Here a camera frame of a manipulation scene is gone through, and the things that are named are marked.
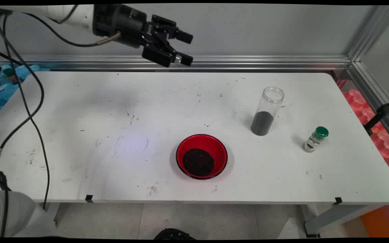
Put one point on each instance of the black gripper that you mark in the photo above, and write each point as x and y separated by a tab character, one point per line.
130	25

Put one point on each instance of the tall clear plastic jar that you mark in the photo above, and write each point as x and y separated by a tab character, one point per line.
267	113

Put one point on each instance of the black seeds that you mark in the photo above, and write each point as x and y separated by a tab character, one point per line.
198	162
262	124

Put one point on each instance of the red bowl with black rim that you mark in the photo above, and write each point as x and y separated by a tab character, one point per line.
214	143

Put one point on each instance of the small red bottle green cap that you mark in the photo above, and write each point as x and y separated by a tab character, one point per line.
11	76

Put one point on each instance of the blue cloth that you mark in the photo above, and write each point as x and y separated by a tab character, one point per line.
7	92

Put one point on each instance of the black tape strip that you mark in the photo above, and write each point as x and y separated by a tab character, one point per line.
89	198
338	201

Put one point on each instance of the spice bottle with green cap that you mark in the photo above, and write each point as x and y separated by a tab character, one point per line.
315	140

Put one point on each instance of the black chair base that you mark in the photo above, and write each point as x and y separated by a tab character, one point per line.
174	234

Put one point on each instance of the grey table leg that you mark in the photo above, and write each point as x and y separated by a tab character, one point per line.
333	216
53	212

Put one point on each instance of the red bubble wrap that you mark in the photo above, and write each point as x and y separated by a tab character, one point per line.
360	101

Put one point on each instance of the orange box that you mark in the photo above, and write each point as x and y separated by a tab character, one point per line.
380	219

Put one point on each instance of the long aluminium frame rail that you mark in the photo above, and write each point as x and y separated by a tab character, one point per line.
248	62

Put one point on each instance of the upright aluminium frame post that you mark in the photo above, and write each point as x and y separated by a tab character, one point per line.
373	32

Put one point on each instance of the short aluminium frame rail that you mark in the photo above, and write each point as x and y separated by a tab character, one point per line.
373	91

